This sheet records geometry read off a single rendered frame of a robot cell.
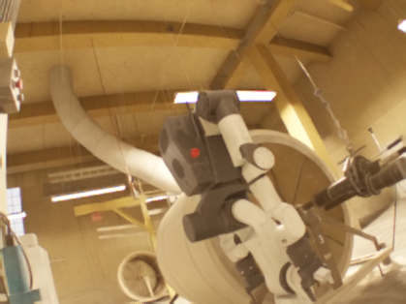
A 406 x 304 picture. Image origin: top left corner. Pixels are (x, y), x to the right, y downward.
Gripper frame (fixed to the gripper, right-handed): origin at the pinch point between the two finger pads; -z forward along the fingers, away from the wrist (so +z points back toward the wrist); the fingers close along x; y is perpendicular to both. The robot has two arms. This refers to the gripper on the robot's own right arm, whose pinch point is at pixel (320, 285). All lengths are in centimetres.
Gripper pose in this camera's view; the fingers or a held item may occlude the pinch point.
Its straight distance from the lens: 98.0
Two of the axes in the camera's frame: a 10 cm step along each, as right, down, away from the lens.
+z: -5.0, -8.3, 2.5
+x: 8.0, -3.4, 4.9
